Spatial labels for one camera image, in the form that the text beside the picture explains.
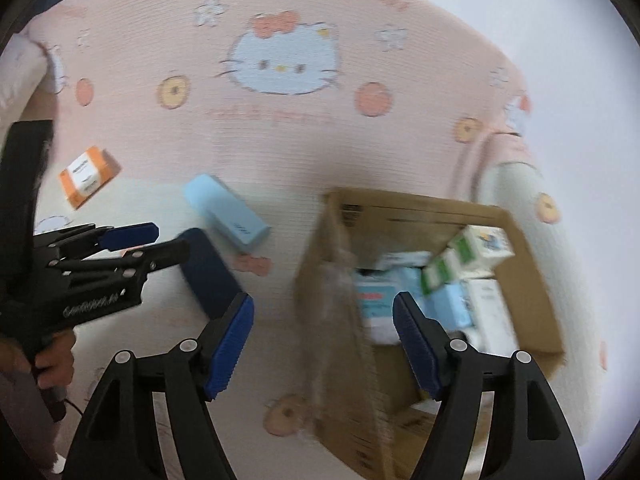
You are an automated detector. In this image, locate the small white cartoon box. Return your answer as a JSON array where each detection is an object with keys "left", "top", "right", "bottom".
[{"left": 448, "top": 224, "right": 515, "bottom": 271}]

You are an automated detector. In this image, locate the white blue wipes pack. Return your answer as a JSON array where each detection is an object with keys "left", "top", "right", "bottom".
[{"left": 352, "top": 252, "right": 432, "bottom": 346}]

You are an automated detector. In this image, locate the orange tissue pack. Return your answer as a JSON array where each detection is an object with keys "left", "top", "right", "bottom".
[{"left": 58, "top": 145, "right": 122, "bottom": 210}]

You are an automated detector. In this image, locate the light blue glasses case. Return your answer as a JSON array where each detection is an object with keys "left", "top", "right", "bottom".
[{"left": 183, "top": 174, "right": 271, "bottom": 252}]

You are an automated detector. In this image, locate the person's left hand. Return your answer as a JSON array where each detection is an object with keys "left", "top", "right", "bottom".
[{"left": 1, "top": 330, "right": 76, "bottom": 389}]

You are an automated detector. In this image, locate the pink Hello Kitty blanket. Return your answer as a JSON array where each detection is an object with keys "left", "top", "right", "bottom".
[{"left": 1, "top": 0, "right": 602, "bottom": 479}]

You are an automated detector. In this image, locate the dark blue case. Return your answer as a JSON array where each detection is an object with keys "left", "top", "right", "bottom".
[{"left": 178, "top": 228, "right": 243, "bottom": 320}]

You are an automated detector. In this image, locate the white box in carton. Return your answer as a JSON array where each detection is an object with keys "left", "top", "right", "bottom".
[{"left": 463, "top": 278, "right": 518, "bottom": 356}]

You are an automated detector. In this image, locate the green white carton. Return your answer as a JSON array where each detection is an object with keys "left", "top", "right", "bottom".
[{"left": 421, "top": 248, "right": 464, "bottom": 295}]

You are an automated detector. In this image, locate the brown cardboard box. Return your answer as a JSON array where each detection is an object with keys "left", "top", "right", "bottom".
[{"left": 295, "top": 188, "right": 564, "bottom": 479}]

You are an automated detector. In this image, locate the light blue box in carton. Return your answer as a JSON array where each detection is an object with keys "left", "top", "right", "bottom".
[{"left": 426, "top": 283, "right": 473, "bottom": 332}]

